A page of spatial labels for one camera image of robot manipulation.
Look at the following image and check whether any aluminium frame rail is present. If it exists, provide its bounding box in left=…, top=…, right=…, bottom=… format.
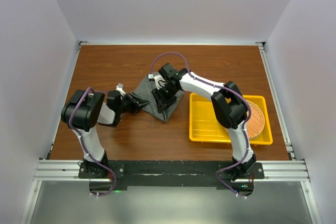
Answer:
left=33, top=160, right=310, bottom=182

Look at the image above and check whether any round woven orange plate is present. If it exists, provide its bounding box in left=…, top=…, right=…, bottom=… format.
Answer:
left=247, top=101, right=265, bottom=140

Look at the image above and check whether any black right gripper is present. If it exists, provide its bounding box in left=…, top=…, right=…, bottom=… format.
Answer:
left=152, top=84, right=179, bottom=113

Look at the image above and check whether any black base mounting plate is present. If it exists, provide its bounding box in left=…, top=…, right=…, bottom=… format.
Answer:
left=78, top=161, right=265, bottom=196

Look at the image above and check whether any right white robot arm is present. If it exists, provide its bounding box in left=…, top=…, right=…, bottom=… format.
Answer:
left=148, top=63, right=256, bottom=181

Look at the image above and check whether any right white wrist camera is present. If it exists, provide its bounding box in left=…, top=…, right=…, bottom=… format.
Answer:
left=148, top=73, right=166, bottom=89

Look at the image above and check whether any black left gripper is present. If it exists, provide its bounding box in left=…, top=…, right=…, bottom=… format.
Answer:
left=117, top=92, right=148, bottom=114

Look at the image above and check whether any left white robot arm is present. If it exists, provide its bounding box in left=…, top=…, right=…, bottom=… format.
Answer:
left=61, top=88, right=149, bottom=178

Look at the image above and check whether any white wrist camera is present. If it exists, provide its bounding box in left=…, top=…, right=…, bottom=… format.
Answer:
left=148, top=73, right=166, bottom=89
left=116, top=83, right=126, bottom=95

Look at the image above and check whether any grey cloth napkin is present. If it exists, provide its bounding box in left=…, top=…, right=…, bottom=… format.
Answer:
left=131, top=73, right=186, bottom=124

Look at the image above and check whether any yellow plastic tray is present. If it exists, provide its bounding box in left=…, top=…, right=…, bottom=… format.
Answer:
left=189, top=93, right=273, bottom=145

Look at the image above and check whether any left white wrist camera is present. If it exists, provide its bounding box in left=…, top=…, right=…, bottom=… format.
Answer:
left=116, top=83, right=126, bottom=95

